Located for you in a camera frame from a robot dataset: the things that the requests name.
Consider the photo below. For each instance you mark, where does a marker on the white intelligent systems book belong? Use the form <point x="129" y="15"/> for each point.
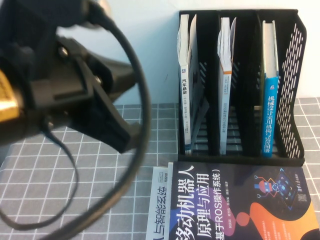
<point x="158" y="212"/>

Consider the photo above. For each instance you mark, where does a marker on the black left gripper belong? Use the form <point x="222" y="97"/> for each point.
<point x="45" y="95"/>

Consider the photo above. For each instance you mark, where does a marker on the white book orange stripe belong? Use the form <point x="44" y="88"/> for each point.
<point x="225" y="100"/>

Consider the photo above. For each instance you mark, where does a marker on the grey checked tablecloth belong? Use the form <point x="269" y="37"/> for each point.
<point x="100" y="180"/>

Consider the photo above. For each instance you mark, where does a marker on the white book blue spine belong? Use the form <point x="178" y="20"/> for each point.
<point x="184" y="105"/>

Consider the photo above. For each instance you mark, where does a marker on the black plastic book stand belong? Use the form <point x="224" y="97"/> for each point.
<point x="292" y="75"/>

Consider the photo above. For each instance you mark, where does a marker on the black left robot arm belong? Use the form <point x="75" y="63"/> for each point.
<point x="30" y="15"/>

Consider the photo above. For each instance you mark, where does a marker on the yellow-green mechanical design book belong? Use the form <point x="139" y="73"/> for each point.
<point x="269" y="112"/>

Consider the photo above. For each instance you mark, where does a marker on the dark mobile robot book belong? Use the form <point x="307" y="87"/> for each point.
<point x="237" y="205"/>

